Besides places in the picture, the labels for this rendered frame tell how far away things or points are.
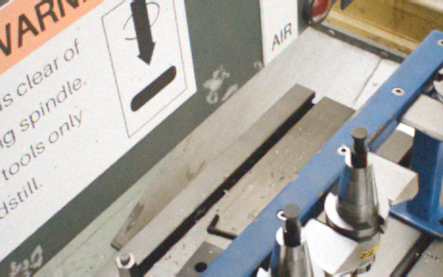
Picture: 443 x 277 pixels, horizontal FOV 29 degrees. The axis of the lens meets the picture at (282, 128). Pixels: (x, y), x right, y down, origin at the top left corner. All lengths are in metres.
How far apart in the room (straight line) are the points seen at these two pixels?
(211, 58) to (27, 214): 0.12
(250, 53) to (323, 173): 0.45
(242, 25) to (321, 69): 1.19
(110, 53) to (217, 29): 0.07
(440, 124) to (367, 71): 0.65
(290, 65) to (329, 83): 0.09
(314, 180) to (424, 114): 0.16
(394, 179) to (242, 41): 0.48
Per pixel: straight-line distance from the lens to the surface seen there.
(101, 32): 0.36
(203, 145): 1.63
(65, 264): 1.64
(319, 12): 0.49
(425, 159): 1.18
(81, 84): 0.36
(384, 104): 0.97
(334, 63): 1.63
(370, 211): 0.85
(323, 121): 1.41
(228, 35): 0.43
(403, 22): 1.55
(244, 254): 0.83
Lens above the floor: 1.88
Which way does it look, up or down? 45 degrees down
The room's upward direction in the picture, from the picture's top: 3 degrees counter-clockwise
